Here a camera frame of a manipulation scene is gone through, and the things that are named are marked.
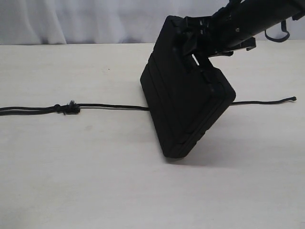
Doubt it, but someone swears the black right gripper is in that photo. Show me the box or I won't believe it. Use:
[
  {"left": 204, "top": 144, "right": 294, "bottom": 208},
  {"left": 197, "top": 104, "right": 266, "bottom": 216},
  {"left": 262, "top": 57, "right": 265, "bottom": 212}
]
[{"left": 173, "top": 14, "right": 256, "bottom": 72}]

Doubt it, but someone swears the black plastic carrying case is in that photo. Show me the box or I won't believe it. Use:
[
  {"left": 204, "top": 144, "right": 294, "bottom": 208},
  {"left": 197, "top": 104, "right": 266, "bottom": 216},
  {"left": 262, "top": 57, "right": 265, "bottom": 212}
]
[{"left": 140, "top": 15, "right": 236, "bottom": 158}]

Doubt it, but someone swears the black cord with knot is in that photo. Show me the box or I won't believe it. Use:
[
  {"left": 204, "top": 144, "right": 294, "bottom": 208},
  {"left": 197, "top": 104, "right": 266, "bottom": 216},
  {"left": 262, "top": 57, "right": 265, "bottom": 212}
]
[{"left": 0, "top": 96, "right": 298, "bottom": 115}]

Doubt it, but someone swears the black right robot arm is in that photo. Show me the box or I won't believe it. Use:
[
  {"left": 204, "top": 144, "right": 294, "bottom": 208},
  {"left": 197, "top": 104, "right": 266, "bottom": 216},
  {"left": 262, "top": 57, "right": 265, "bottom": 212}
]
[{"left": 171, "top": 0, "right": 305, "bottom": 72}]

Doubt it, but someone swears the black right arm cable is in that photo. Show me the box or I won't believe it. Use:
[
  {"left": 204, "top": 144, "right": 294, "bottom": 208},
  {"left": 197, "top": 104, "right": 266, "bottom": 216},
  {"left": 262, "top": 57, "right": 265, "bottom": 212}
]
[{"left": 264, "top": 14, "right": 301, "bottom": 43}]

